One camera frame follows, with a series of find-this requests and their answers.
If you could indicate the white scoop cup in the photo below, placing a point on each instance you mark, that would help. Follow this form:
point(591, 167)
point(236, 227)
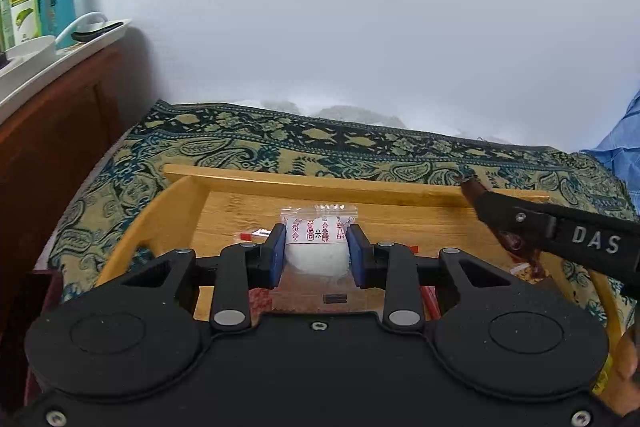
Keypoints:
point(82, 27)

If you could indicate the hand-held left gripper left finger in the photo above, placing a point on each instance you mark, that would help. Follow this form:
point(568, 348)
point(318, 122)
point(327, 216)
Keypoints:
point(276, 257)

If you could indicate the paisley blanket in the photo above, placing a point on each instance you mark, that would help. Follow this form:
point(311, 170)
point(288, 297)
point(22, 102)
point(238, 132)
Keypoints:
point(250, 142)

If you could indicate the white bed sheet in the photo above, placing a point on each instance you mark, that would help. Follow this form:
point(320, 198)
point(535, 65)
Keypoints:
point(350, 114)

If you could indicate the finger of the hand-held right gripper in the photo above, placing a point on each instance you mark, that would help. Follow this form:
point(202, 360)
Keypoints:
point(520, 219)

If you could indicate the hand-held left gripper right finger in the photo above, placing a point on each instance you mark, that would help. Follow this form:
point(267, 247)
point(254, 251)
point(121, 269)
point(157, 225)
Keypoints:
point(356, 257)

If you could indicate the wooden tray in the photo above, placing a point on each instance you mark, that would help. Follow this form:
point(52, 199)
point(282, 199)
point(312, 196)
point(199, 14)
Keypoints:
point(225, 217)

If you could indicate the person's bare leg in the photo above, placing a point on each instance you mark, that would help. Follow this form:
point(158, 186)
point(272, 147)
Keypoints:
point(629, 372)

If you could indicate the white bowl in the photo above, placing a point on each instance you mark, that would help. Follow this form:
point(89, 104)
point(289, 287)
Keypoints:
point(30, 48)

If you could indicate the white rice cake packet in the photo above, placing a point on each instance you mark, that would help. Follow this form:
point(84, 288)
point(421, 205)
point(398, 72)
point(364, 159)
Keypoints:
point(316, 252)

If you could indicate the white plastic tray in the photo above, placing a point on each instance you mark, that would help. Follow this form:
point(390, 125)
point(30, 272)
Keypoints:
point(60, 57)

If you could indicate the wooden cabinet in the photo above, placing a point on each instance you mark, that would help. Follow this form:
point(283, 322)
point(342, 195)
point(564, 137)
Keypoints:
point(55, 142)

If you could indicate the blue plaid shirt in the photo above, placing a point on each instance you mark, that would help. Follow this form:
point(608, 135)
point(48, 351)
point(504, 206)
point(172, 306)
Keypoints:
point(617, 157)

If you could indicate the black flat item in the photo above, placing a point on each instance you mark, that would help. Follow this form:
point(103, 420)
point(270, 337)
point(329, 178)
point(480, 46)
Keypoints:
point(97, 32)

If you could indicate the brown candy wrapper red ends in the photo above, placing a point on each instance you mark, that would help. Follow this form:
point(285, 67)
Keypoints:
point(532, 264)

